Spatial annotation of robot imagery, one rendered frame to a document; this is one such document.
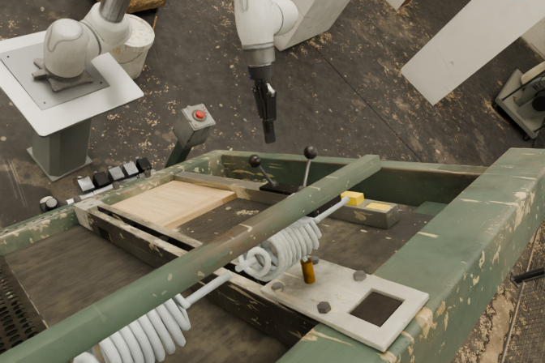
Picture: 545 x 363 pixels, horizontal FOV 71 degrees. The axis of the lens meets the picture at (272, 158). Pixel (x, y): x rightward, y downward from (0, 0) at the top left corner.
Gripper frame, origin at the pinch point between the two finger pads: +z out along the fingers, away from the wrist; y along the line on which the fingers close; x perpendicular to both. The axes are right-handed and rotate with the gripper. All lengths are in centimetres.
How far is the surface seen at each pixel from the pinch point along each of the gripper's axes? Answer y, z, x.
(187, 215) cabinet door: -1.5, 18.2, 29.7
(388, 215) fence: -46.4, 9.9, -5.2
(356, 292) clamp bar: -72, -1, 22
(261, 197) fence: -7.7, 16.7, 8.5
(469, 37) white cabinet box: 183, 16, -319
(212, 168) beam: 48, 25, 8
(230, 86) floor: 204, 20, -58
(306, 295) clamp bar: -68, 0, 27
